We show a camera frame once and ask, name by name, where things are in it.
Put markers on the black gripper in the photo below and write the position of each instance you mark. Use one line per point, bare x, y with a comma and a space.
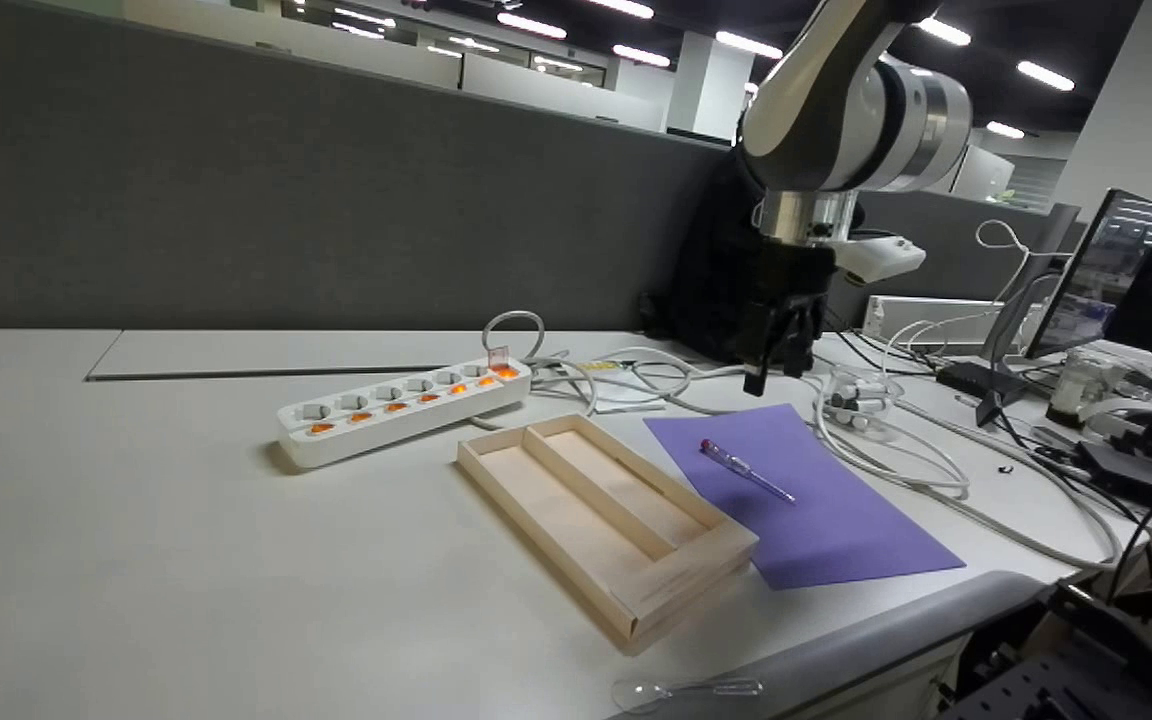
784, 285

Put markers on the white building pillar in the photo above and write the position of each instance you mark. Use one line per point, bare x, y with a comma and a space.
703, 85

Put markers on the white power strip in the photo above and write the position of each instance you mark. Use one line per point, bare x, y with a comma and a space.
390, 406

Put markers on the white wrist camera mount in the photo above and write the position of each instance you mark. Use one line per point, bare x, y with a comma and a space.
881, 254

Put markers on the black backpack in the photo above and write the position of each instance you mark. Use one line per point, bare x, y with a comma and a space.
711, 285

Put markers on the white rectangular box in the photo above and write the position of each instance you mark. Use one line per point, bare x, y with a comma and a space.
931, 320

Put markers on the black computer monitor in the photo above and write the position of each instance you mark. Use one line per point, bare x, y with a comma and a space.
1097, 275

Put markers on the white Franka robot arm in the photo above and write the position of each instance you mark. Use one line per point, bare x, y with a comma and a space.
857, 114

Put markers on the purple paper sheet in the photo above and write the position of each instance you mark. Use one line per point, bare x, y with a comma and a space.
817, 515

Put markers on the wooden tray with divider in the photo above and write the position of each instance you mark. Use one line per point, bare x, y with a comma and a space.
601, 520

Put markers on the small clear plastic object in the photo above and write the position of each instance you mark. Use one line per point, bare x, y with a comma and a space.
857, 398

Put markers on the purple pen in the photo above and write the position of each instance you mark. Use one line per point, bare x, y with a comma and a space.
741, 469

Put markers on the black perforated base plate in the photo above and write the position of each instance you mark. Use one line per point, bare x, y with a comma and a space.
1097, 666

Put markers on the grey office partition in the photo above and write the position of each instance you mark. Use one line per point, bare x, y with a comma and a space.
308, 187

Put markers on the ceiling light strip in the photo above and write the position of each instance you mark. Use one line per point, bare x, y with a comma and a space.
535, 24
1046, 78

